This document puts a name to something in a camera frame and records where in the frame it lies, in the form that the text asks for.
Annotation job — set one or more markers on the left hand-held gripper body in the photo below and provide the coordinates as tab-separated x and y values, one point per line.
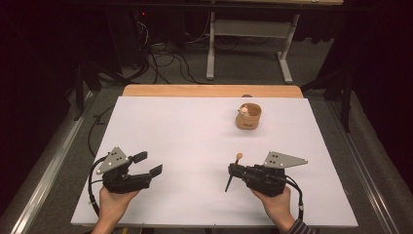
125	183

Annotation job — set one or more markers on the person's left hand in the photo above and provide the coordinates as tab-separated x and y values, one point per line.
113	204

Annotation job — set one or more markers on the wooden pen holder cup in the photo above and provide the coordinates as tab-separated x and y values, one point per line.
249	121

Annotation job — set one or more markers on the person's right hand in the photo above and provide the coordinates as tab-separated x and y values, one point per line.
276	208

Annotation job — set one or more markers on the white board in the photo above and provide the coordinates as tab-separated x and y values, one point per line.
195	136

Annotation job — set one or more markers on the aluminium floor rail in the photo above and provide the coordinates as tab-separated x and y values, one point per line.
48	169
363	162

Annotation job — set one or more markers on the black computer tower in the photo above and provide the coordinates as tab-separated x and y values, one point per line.
130	35

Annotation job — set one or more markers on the black metal stand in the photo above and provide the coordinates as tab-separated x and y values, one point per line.
346	97
79	91

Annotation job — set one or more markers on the white metal desk frame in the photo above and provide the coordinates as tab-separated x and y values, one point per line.
250	28

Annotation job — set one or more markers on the wooden table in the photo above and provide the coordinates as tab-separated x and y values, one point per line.
207	90

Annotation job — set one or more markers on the small white animal figure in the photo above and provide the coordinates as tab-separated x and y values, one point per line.
243	111

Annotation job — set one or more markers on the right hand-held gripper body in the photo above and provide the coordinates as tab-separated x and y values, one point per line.
264	182

